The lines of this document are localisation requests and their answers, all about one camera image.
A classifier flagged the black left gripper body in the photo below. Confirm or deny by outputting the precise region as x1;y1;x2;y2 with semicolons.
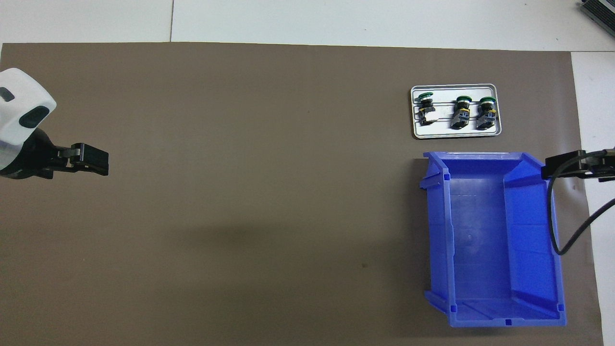
0;127;74;181

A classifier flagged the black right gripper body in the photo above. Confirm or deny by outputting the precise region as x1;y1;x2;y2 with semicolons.
584;147;615;183

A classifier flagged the green push button switch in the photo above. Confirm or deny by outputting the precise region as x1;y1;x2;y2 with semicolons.
450;96;472;131
476;96;498;131

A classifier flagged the green button with white block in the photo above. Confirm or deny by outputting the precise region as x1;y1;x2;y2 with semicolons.
416;91;439;127

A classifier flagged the blue plastic storage bin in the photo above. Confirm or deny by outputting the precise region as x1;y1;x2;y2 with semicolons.
419;151;567;328

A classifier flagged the silver metal tray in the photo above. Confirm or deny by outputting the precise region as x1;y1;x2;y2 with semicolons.
411;84;502;140

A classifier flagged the brown table mat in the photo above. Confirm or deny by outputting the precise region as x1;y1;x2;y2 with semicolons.
0;42;605;346

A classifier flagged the grey ribbed device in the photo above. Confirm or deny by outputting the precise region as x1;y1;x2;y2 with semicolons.
578;0;615;30

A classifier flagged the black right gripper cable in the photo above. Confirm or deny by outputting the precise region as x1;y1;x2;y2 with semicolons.
545;151;615;256

